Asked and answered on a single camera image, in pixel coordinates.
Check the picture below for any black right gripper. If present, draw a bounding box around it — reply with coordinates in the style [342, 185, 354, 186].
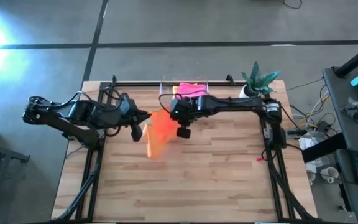
[169, 98, 200, 140]

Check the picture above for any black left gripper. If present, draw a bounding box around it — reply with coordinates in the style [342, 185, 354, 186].
[113, 95, 152, 143]

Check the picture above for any pink microfiber towel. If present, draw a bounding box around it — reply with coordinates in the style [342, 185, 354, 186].
[175, 82, 208, 99]

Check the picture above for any orange microfiber towel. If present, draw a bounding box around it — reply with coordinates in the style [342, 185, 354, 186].
[142, 107, 181, 160]

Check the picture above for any clear plastic bin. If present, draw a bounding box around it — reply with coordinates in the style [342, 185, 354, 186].
[159, 76, 210, 110]

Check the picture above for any potted plant white pot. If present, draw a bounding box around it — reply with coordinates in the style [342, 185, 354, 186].
[239, 61, 282, 99]

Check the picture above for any white plastic bag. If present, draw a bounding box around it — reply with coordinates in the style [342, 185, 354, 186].
[298, 132, 331, 167]

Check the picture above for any black metal stand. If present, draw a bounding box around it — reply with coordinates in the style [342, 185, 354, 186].
[0, 139, 30, 164]

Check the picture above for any black power adapter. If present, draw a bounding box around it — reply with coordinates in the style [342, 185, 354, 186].
[317, 121, 331, 133]

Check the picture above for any black flat bar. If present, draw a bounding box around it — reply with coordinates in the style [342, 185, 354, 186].
[301, 132, 348, 163]

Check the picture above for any white mug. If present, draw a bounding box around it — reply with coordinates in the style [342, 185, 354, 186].
[320, 166, 340, 184]

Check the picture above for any grey side desk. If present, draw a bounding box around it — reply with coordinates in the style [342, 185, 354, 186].
[321, 65, 358, 224]

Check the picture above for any black pole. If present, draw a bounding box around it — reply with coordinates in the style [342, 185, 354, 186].
[334, 39, 358, 78]

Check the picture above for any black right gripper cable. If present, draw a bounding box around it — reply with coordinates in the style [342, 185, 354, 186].
[158, 92, 198, 115]

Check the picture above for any yellow cable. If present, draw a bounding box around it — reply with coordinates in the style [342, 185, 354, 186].
[305, 93, 331, 130]

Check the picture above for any black floor cable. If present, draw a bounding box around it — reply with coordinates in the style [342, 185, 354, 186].
[283, 0, 303, 10]

